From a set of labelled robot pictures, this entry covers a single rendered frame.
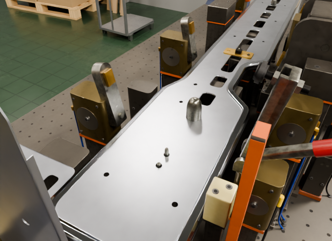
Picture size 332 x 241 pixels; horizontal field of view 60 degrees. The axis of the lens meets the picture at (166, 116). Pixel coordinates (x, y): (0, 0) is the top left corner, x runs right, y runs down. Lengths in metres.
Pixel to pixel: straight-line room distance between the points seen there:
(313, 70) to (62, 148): 0.50
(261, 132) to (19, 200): 0.21
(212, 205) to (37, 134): 0.82
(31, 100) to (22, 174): 2.45
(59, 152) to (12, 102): 2.11
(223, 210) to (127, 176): 0.18
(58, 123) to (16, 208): 0.89
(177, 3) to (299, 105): 3.92
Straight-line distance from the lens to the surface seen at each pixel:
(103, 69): 0.58
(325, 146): 0.41
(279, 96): 0.37
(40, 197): 0.21
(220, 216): 0.42
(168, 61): 0.89
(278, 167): 0.48
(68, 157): 0.59
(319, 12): 0.69
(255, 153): 0.29
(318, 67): 0.62
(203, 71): 0.78
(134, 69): 1.41
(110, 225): 0.45
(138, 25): 3.62
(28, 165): 0.19
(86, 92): 0.63
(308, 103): 0.60
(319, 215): 0.91
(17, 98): 2.74
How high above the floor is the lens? 1.38
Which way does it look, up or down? 38 degrees down
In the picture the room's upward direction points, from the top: straight up
